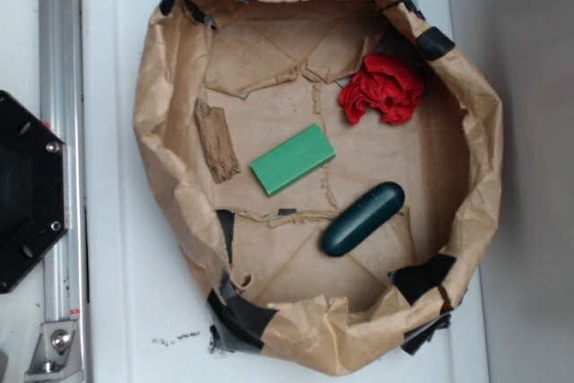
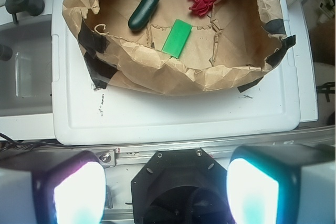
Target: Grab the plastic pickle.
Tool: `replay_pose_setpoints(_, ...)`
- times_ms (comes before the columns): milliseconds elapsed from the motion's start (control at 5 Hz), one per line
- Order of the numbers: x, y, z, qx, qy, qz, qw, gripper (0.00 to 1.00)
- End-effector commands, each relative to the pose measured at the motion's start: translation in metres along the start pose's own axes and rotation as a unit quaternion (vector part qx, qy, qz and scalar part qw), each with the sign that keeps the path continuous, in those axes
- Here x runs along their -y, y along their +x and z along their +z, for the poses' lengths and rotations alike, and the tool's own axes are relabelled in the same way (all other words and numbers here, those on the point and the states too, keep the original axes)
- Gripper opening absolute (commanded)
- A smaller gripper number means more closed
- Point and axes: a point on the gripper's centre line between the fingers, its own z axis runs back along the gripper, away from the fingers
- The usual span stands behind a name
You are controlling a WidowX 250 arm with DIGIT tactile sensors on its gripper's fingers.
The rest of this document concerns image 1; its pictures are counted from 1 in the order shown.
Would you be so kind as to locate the dark green plastic pickle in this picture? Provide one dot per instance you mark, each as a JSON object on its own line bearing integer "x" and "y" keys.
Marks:
{"x": 352, "y": 226}

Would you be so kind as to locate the green rectangular block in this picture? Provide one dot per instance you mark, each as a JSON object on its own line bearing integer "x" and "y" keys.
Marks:
{"x": 293, "y": 159}

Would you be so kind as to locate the brown paper bag bin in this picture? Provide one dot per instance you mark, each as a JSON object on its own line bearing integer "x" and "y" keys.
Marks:
{"x": 277, "y": 67}

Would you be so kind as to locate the brown wood bark piece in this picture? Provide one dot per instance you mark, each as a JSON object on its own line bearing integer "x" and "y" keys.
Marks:
{"x": 216, "y": 141}

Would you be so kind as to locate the crumpled red cloth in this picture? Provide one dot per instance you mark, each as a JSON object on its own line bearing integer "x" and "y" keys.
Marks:
{"x": 384, "y": 83}

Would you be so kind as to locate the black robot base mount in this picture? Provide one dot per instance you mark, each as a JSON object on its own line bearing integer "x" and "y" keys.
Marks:
{"x": 33, "y": 213}

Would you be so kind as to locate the aluminium extrusion rail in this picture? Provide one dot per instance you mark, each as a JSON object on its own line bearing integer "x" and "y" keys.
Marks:
{"x": 66, "y": 287}

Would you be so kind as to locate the metal corner bracket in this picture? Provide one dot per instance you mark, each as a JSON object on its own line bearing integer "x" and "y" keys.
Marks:
{"x": 57, "y": 355}

